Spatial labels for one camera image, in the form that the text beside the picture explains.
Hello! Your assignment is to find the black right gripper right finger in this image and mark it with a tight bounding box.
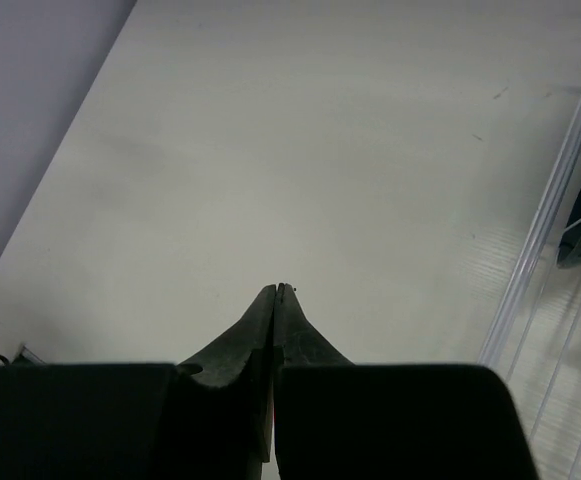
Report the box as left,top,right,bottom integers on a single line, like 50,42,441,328
274,283,353,479

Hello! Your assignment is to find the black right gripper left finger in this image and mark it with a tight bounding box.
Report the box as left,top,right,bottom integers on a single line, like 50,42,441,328
177,285,276,479

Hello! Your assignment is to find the clear wire dish rack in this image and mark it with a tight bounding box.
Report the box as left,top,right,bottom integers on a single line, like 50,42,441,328
479,90,581,479

